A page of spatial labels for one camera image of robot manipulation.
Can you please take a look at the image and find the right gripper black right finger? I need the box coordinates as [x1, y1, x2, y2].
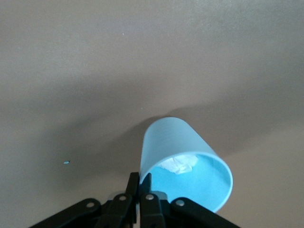
[139, 172, 241, 228]

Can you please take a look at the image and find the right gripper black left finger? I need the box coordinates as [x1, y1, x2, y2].
[30, 172, 140, 228]

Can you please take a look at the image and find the blue cup with paper inside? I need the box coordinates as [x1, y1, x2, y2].
[140, 115, 234, 213]

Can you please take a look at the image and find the crumpled white paper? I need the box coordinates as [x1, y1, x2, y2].
[158, 155, 199, 175]

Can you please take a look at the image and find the brown tablecloth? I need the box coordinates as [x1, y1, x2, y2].
[0, 0, 304, 228]

